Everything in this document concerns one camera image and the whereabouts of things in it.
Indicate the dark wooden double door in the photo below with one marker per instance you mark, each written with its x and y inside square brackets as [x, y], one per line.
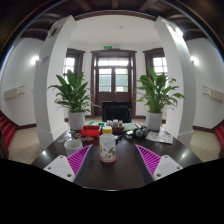
[113, 80]

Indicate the box of small cups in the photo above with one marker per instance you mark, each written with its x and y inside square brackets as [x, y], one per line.
[115, 126]

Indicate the clear bottle with yellow cap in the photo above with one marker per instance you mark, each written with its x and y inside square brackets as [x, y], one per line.
[107, 146]

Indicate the black chair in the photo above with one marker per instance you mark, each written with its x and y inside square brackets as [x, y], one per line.
[115, 111]

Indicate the green exit sign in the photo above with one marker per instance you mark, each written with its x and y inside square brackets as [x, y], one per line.
[107, 47]

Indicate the grey microphone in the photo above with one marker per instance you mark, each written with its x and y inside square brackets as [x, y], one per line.
[146, 131]
[139, 133]

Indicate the white speckled cup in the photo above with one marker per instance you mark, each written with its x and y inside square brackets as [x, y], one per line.
[73, 147]

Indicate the red plastic container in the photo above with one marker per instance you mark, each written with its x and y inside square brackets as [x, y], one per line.
[90, 131]

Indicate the leafy plant in white pot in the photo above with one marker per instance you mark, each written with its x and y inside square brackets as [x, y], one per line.
[156, 93]
[73, 93]

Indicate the white wall radiator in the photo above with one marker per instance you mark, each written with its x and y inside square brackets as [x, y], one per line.
[215, 94]
[13, 92]

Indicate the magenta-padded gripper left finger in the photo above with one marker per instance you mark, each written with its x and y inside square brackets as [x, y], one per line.
[60, 166]

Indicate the green flat pad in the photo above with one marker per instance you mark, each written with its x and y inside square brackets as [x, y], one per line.
[129, 126]

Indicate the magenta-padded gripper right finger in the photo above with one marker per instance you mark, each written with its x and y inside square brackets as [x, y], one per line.
[166, 166]

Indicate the dark-framed window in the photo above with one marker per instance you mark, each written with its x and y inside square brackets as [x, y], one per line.
[70, 63]
[158, 63]

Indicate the printed paper leaflet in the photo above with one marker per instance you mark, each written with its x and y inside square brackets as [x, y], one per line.
[160, 137]

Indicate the glowing wall lamp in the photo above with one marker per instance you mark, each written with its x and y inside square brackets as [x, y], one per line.
[194, 60]
[35, 60]

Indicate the red carpeted staircase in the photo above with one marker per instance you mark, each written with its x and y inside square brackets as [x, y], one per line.
[7, 130]
[220, 135]

